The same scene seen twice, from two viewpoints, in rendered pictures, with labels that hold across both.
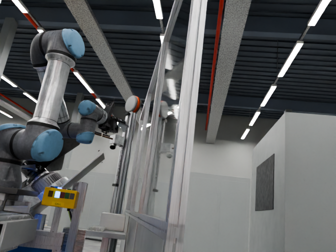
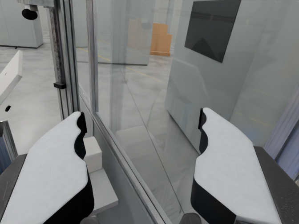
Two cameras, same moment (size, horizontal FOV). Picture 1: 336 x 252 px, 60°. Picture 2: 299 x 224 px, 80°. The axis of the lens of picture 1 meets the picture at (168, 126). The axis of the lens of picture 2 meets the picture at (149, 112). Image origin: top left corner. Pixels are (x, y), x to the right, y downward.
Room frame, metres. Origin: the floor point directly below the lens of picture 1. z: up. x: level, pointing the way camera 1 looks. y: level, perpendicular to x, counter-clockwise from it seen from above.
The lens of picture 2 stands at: (1.48, 0.31, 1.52)
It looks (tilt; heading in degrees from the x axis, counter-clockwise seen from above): 28 degrees down; 334
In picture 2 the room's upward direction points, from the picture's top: 8 degrees clockwise
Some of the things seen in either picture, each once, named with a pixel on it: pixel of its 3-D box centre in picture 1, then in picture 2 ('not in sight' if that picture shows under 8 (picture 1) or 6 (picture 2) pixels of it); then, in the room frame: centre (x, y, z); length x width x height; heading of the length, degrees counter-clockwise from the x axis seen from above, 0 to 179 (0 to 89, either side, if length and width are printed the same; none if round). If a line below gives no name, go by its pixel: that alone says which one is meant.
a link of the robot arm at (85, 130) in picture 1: (83, 131); not in sight; (1.31, 0.39, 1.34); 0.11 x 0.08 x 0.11; 69
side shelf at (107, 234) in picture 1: (106, 232); (77, 179); (2.08, 0.32, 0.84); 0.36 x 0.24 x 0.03; 8
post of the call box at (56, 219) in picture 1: (56, 219); not in sight; (1.58, 0.51, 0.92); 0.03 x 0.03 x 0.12; 8
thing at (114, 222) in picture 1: (112, 221); (79, 154); (2.16, 0.30, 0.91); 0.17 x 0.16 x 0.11; 98
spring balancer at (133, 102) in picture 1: (133, 104); not in sight; (2.38, 0.32, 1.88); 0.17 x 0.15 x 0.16; 8
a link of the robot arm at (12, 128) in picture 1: (12, 142); not in sight; (1.11, 0.58, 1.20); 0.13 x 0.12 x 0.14; 69
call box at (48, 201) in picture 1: (60, 199); not in sight; (1.58, 0.51, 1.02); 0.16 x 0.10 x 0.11; 98
